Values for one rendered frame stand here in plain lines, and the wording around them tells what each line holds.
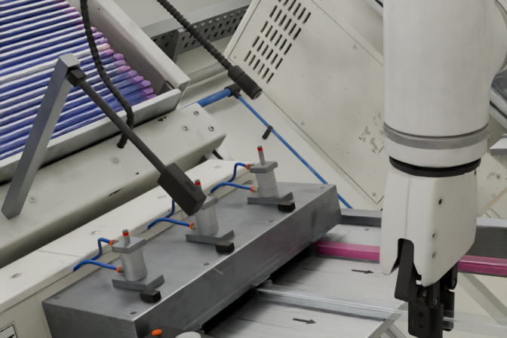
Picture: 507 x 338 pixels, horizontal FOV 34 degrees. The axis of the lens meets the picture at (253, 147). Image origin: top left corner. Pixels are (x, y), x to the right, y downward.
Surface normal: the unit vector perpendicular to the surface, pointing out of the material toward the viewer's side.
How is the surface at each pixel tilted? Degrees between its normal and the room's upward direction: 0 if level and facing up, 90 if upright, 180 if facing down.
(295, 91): 90
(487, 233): 90
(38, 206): 90
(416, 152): 94
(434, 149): 109
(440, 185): 138
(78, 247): 44
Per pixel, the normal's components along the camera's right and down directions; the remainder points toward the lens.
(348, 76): -0.60, 0.33
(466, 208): 0.84, 0.17
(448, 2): -0.04, 0.37
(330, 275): -0.20, -0.94
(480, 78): 0.63, 0.25
